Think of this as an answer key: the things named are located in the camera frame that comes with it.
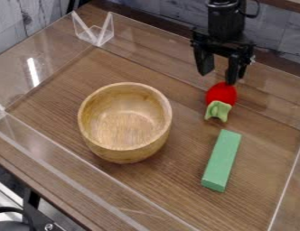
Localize round wooden bowl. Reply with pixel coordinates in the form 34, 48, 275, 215
78, 82, 173, 164

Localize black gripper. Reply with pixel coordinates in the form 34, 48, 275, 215
191, 3, 255, 86

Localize black cable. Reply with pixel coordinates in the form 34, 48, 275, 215
0, 206, 35, 231

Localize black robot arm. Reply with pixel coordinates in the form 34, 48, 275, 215
191, 0, 259, 86

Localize black metal table leg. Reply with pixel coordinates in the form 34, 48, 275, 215
23, 188, 80, 231

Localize red plush fruit green leaf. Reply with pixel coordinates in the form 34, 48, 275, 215
205, 82, 237, 123

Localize green rectangular block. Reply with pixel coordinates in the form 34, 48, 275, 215
201, 129, 242, 192

